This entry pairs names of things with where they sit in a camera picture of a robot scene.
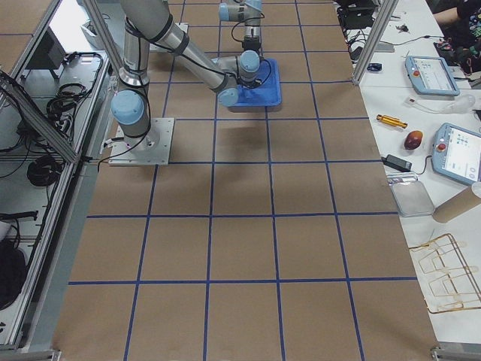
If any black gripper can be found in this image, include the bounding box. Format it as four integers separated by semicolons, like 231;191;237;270
240;77;263;89
242;35;262;53

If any far teach pendant tablet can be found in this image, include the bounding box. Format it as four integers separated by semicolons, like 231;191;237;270
404;56;460;96

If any near teach pendant tablet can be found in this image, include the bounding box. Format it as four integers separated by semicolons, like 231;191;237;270
431;123;480;185

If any gold metal cylinder tool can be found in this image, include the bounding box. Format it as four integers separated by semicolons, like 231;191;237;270
376;114;408;129

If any blue plastic tray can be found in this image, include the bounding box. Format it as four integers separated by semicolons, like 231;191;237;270
228;58;282;111

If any aluminium frame post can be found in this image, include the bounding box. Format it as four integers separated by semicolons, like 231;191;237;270
352;0;398;85

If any black power adapter brick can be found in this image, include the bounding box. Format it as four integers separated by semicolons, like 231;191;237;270
381;154;412;172

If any cardboard tube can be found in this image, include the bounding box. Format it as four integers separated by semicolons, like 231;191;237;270
432;182;480;223

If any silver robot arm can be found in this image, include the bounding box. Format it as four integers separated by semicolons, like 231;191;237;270
110;1;262;151
218;0;265;53

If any gold wire rack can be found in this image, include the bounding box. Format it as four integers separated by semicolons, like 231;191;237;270
409;233;480;314

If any teach pendant tablet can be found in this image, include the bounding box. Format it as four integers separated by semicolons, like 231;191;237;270
431;123;480;185
404;56;460;96

